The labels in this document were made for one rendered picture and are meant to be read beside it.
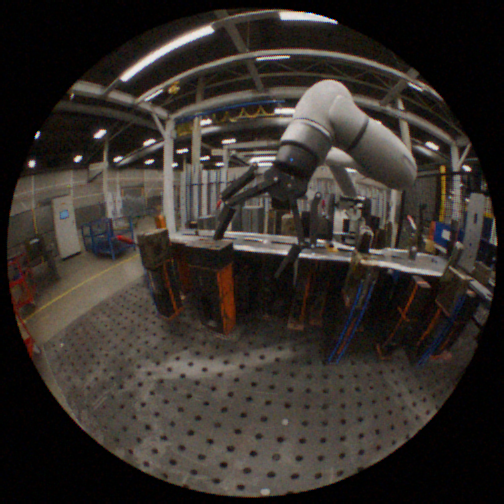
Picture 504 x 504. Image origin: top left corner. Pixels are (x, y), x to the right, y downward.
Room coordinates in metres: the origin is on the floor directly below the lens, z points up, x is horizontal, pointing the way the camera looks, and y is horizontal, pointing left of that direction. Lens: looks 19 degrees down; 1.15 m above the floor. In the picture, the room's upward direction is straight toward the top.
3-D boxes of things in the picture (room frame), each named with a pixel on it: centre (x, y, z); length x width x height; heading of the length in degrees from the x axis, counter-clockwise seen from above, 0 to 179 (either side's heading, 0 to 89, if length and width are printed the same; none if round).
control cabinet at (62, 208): (2.80, 6.11, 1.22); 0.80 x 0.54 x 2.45; 165
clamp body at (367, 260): (0.29, -0.26, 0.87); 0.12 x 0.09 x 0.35; 160
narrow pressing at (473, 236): (0.22, -0.95, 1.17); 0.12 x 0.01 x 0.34; 160
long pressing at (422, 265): (0.47, -0.24, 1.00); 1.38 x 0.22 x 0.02; 70
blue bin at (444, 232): (0.41, -1.20, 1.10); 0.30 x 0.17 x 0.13; 155
